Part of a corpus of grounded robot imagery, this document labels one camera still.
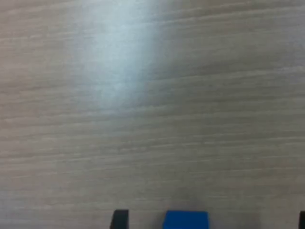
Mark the blue cube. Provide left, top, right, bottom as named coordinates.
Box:
left=162, top=210, right=210, bottom=229

